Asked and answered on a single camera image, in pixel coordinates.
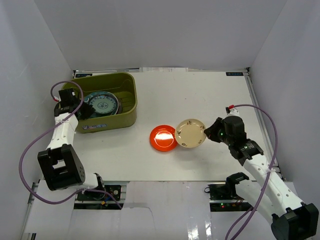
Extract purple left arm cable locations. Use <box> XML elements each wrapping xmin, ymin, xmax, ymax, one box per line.
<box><xmin>18</xmin><ymin>80</ymin><xmax>123</xmax><ymax>209</ymax></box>

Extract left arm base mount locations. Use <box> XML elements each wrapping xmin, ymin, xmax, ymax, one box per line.
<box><xmin>74</xmin><ymin>184</ymin><xmax>124</xmax><ymax>210</ymax></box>

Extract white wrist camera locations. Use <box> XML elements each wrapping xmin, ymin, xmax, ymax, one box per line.
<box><xmin>225</xmin><ymin>105</ymin><xmax>240</xmax><ymax>117</ymax></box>
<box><xmin>51</xmin><ymin>94</ymin><xmax>61</xmax><ymax>103</ymax></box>

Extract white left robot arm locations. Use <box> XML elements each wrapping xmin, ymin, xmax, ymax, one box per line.
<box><xmin>37</xmin><ymin>88</ymin><xmax>106</xmax><ymax>200</ymax></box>

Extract olive green plastic bin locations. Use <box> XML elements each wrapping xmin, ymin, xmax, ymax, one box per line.
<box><xmin>72</xmin><ymin>72</ymin><xmax>138</xmax><ymax>134</ymax></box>

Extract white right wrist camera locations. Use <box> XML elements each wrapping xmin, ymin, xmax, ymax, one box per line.
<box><xmin>225</xmin><ymin>105</ymin><xmax>240</xmax><ymax>117</ymax></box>

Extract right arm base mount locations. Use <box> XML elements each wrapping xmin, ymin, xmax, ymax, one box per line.
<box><xmin>204</xmin><ymin>182</ymin><xmax>252</xmax><ymax>213</ymax></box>

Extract green blue patterned small plate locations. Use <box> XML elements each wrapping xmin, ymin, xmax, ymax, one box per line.
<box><xmin>88</xmin><ymin>91</ymin><xmax>119</xmax><ymax>116</ymax></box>

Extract white paper sheets at back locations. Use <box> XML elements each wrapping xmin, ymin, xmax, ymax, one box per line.
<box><xmin>139</xmin><ymin>67</ymin><xmax>189</xmax><ymax>73</ymax></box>

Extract orange glossy plate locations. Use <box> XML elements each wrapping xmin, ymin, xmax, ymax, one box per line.
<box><xmin>149</xmin><ymin>124</ymin><xmax>178</xmax><ymax>152</ymax></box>

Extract cream floral plate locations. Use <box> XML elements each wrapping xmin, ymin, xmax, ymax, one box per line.
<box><xmin>174</xmin><ymin>118</ymin><xmax>207</xmax><ymax>149</ymax></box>

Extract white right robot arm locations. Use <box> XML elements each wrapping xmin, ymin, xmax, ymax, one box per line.
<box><xmin>204</xmin><ymin>115</ymin><xmax>319</xmax><ymax>240</ymax></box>

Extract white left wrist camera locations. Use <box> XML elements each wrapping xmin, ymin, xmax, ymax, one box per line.
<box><xmin>51</xmin><ymin>94</ymin><xmax>61</xmax><ymax>103</ymax></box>

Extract teal scalloped plate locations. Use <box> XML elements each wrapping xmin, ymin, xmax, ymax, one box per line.
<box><xmin>84</xmin><ymin>91</ymin><xmax>109</xmax><ymax>119</ymax></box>

